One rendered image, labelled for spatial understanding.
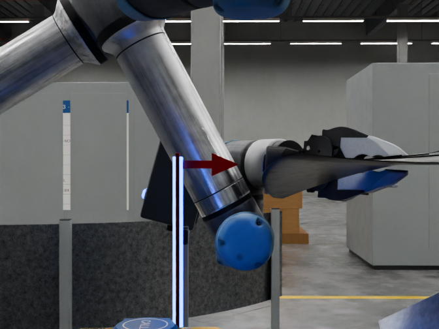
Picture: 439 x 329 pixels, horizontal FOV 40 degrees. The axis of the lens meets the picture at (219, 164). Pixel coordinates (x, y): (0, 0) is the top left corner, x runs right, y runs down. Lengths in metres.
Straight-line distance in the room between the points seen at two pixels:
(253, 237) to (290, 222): 7.98
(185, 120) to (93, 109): 6.00
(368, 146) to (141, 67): 0.30
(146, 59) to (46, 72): 0.22
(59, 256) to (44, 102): 4.70
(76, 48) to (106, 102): 5.81
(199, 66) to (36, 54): 4.02
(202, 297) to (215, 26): 2.91
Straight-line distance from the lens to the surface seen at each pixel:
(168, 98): 0.78
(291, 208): 8.75
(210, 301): 2.57
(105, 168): 6.72
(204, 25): 5.00
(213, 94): 4.91
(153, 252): 2.40
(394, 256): 6.87
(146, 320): 0.40
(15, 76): 0.96
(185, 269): 1.16
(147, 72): 0.79
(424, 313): 0.69
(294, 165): 0.58
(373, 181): 0.74
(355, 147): 0.76
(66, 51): 0.95
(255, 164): 0.86
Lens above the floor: 1.18
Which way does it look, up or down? level
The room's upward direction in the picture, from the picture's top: straight up
